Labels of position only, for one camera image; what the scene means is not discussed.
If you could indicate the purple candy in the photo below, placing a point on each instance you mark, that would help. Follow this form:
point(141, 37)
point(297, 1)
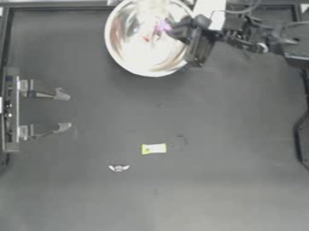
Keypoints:
point(163, 26)

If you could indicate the small brown candy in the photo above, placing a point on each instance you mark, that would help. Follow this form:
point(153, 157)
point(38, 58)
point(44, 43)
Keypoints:
point(119, 168)

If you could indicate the green candy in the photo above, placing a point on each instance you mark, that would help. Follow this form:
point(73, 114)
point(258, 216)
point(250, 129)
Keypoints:
point(153, 148)

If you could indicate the steel bowl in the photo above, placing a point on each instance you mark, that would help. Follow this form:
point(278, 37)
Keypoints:
point(136, 60)

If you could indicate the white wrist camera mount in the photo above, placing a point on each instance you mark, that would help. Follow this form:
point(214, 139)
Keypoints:
point(208, 12)

